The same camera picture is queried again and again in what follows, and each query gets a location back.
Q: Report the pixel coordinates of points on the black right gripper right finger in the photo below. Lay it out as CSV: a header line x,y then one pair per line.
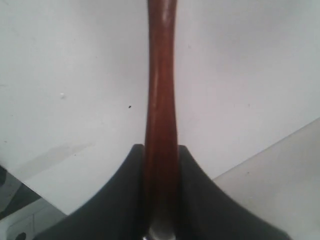
x,y
206,212

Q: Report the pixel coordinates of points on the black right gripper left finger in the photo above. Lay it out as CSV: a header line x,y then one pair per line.
x,y
114,213

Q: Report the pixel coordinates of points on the brown wooden spoon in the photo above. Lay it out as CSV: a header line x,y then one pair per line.
x,y
161,155

